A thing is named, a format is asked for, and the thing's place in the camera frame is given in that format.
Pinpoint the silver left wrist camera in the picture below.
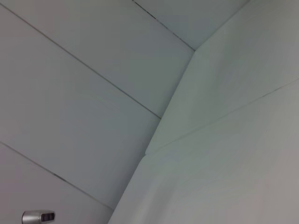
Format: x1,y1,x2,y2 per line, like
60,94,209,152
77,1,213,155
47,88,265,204
22,210,56,224

